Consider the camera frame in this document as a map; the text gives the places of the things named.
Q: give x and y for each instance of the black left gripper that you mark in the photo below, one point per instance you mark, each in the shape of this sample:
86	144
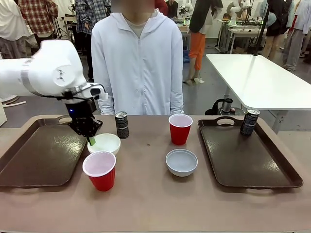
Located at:
79	112

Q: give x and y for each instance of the white bowl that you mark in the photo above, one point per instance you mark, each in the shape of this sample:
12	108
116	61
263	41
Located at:
107	143

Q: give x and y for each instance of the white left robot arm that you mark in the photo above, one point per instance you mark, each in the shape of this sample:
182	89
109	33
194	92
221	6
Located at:
46	70

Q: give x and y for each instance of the black Pepsi can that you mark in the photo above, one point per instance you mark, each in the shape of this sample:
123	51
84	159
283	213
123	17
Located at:
249	122
121	125

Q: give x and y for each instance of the red plastic cup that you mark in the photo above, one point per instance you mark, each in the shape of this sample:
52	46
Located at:
179	129
100	171

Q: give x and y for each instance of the brown plastic tray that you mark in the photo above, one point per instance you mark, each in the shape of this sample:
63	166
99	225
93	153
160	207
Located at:
247	155
41	153

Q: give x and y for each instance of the person in white hoodie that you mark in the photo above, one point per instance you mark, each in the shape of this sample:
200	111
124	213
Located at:
138	65

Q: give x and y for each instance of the grey-white bowl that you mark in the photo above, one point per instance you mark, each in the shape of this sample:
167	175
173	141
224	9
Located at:
181	163

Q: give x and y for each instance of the person in plaid shirt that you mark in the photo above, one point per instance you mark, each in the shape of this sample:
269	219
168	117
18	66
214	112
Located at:
37	17

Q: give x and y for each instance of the black bag with flask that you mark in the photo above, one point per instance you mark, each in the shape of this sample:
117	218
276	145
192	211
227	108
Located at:
222	106

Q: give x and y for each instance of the person in orange pants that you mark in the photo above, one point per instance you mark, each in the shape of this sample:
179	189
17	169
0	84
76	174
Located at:
199	36

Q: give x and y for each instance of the white folding table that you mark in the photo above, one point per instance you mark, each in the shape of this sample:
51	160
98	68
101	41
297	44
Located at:
260	80

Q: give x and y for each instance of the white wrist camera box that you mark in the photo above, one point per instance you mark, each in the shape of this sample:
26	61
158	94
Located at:
94	90

